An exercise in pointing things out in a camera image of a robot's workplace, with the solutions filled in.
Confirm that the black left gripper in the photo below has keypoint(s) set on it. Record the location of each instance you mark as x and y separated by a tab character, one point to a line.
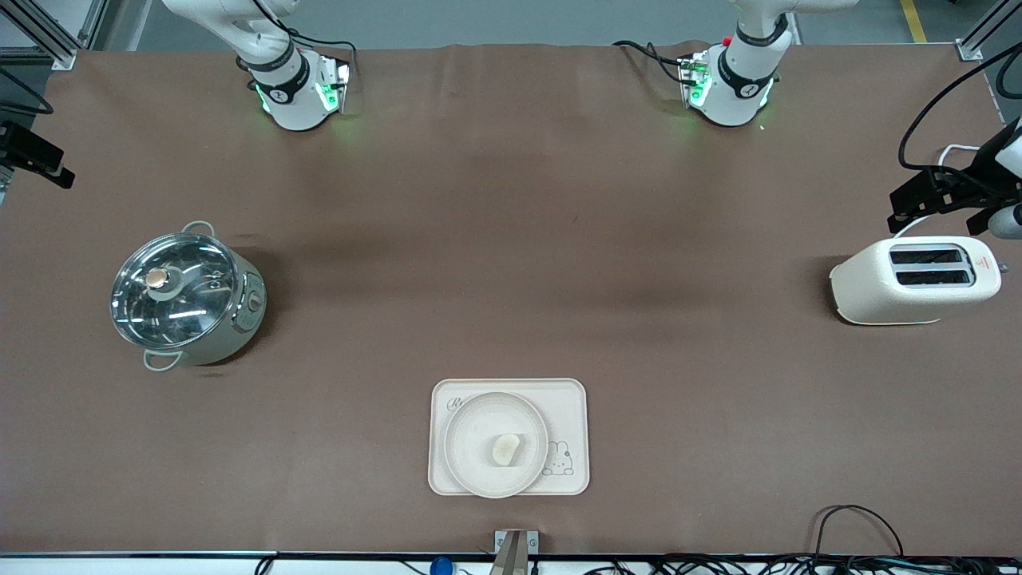
976	179

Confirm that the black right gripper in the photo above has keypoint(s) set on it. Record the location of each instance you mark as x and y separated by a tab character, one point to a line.
17	146

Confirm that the white steamed bun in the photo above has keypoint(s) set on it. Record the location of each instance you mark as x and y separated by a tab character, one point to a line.
507	450

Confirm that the white round plate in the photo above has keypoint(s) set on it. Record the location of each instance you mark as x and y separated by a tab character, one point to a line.
479	447

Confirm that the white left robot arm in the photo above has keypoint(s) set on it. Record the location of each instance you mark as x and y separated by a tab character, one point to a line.
738	80

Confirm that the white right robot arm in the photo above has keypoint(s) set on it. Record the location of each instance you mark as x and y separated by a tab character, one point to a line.
287	96

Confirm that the white two-slot toaster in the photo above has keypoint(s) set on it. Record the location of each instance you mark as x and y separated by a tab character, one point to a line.
878	291

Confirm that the glass pot lid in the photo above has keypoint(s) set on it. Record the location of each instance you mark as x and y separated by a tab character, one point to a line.
192	311

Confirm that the steel electric cooking pot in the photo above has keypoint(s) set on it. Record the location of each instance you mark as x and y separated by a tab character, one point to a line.
239	327

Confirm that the brown table mat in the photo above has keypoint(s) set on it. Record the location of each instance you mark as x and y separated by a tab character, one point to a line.
511	239

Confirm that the cream rabbit print tray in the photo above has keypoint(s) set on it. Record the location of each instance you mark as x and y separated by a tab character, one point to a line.
568	415

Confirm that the blue round cap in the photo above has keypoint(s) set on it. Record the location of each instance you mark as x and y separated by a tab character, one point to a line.
441	568

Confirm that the aluminium frame post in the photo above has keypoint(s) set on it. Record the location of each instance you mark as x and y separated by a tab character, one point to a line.
970	49
48	36

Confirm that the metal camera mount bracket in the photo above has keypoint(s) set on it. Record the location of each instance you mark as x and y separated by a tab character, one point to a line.
511	559

